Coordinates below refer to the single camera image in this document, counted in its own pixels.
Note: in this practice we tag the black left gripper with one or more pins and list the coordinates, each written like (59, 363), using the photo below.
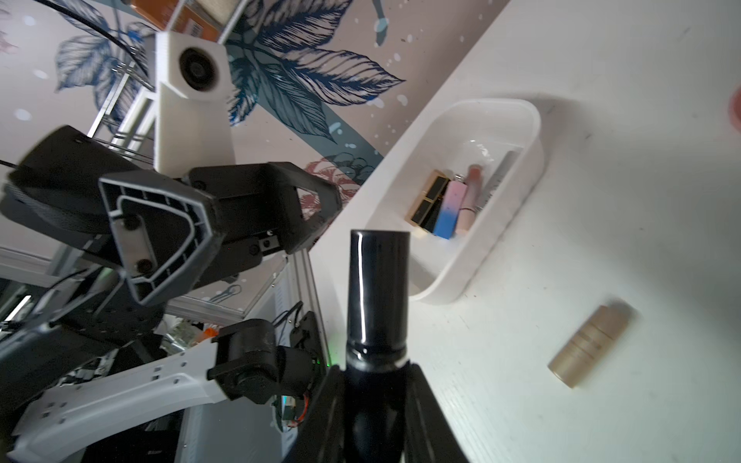
(172, 237)

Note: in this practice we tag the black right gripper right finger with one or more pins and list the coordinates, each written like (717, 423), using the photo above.
(427, 434)

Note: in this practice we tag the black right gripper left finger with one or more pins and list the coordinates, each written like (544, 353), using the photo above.
(322, 434)

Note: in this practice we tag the beige lipstick tube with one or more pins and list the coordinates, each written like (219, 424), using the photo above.
(591, 342)

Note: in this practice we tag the gold black lipstick tube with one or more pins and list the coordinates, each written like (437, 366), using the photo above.
(426, 207)

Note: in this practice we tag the pink blue lipstick tube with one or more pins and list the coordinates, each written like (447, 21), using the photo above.
(444, 226)

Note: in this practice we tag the clear red lipstick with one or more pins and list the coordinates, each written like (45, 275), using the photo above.
(467, 212)

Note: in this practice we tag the white storage box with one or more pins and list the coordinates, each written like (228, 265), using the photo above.
(469, 132)

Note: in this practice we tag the pink slim lip gloss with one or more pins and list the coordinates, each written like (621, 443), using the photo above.
(496, 179)

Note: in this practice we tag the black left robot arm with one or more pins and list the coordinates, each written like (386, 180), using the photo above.
(54, 190)

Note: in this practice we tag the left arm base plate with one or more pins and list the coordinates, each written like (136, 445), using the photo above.
(302, 366)

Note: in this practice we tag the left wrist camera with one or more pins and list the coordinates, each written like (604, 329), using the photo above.
(193, 85)

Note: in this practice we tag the metal wire hook rack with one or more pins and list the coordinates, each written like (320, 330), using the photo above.
(125, 122)

